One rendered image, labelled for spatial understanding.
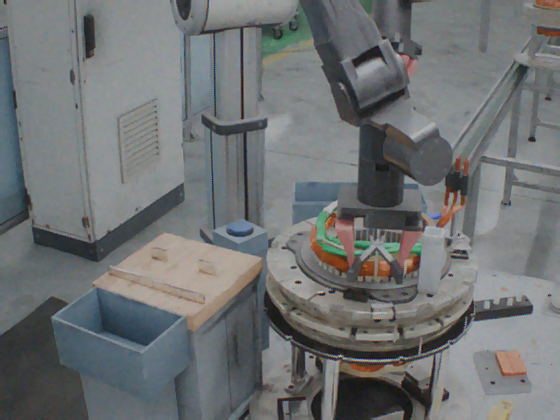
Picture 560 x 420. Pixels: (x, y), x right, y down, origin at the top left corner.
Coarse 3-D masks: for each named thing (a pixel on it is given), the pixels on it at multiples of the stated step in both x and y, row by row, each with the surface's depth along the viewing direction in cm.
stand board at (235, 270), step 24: (168, 240) 124; (192, 240) 124; (120, 264) 116; (144, 264) 116; (168, 264) 116; (192, 264) 116; (216, 264) 116; (240, 264) 117; (120, 288) 109; (144, 288) 109; (192, 288) 110; (216, 288) 110; (240, 288) 114; (192, 312) 104
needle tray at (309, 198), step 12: (300, 192) 147; (312, 192) 147; (324, 192) 147; (336, 192) 147; (420, 192) 143; (300, 204) 137; (312, 204) 137; (324, 204) 137; (300, 216) 138; (312, 216) 138
